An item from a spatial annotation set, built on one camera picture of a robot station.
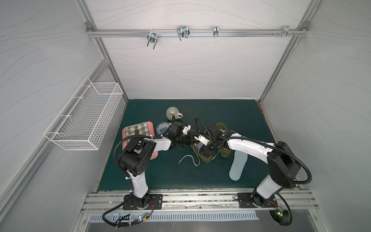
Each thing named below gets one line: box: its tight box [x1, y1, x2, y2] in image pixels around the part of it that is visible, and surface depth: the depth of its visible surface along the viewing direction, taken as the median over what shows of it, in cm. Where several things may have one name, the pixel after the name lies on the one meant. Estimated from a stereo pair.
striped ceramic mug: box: [166, 106, 184, 121], surface depth 107 cm
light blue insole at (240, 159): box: [228, 150, 249, 182], surface depth 86 cm
